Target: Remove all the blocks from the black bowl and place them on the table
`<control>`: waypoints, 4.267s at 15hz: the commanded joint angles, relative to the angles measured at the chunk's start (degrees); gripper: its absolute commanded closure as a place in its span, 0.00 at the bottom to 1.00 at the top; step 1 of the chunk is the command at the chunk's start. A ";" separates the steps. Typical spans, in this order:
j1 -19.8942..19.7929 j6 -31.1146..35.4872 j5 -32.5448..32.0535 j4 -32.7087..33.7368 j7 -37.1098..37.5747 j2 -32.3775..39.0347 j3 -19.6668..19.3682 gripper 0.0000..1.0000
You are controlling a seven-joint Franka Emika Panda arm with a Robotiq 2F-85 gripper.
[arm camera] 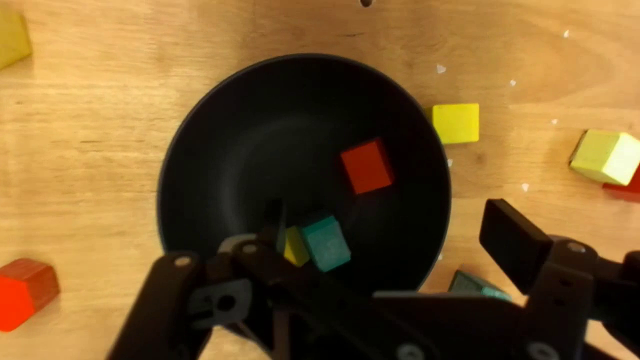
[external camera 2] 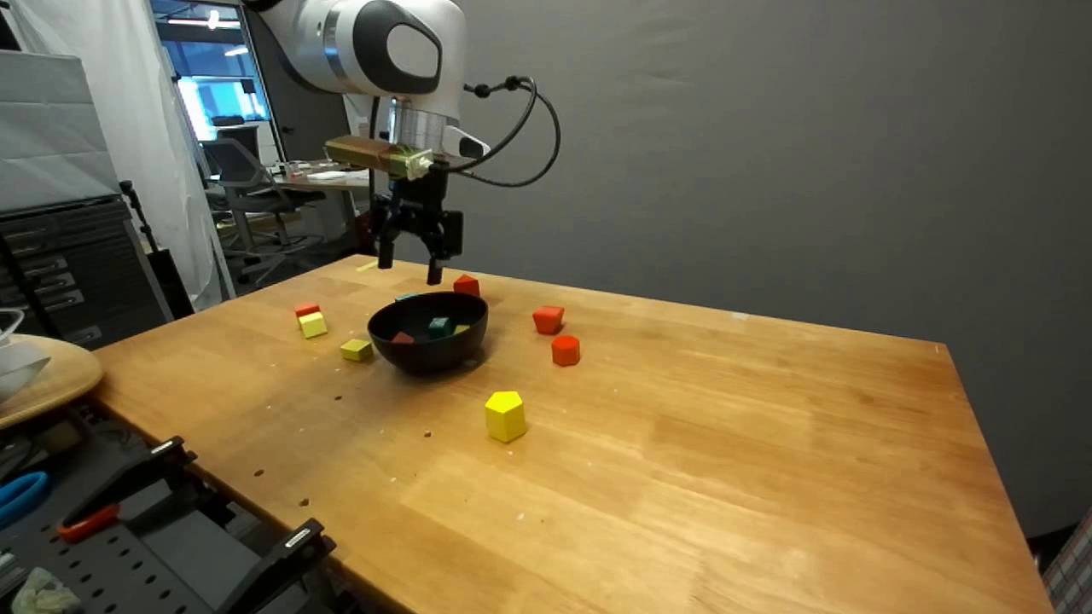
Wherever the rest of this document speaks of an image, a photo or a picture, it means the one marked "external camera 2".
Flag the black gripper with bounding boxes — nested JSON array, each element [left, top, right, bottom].
[[373, 168, 468, 291]]

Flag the black bowl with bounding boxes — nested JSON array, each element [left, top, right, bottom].
[[366, 291, 491, 380]]

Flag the yellow cube block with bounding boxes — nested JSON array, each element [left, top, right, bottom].
[[338, 333, 379, 367]]

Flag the red wooden block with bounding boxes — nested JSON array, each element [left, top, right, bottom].
[[530, 302, 570, 339]]

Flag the red hexagon block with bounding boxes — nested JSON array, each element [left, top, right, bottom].
[[548, 330, 584, 373]]

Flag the yellow pentagon block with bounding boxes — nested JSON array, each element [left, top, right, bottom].
[[481, 389, 530, 447]]

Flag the lit blue screen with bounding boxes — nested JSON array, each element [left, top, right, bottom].
[[157, 11, 269, 147]]

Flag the black tripod leg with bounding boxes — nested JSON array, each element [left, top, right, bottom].
[[117, 177, 197, 319]]

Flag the white curtain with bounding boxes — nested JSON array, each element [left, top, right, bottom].
[[2, 0, 239, 314]]

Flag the grey photo backdrop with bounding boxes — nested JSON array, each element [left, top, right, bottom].
[[367, 0, 1092, 543]]

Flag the black drawer unit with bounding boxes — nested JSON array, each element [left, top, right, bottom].
[[0, 191, 176, 352]]

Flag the light grey box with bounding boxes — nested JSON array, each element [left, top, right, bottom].
[[0, 47, 124, 219]]

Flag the white plastic bag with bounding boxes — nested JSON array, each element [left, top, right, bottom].
[[0, 302, 56, 404]]

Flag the black pegboard bench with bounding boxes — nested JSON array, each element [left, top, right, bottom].
[[0, 398, 385, 614]]

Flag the small white crumpled item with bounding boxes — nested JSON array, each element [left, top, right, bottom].
[[8, 563, 84, 614]]

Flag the multicolour patterned cloth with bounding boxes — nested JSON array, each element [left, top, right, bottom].
[[1039, 509, 1092, 614]]

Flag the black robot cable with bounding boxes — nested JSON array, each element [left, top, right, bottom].
[[446, 72, 565, 193]]

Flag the blue handled scissors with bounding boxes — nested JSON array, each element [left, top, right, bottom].
[[0, 467, 56, 533]]

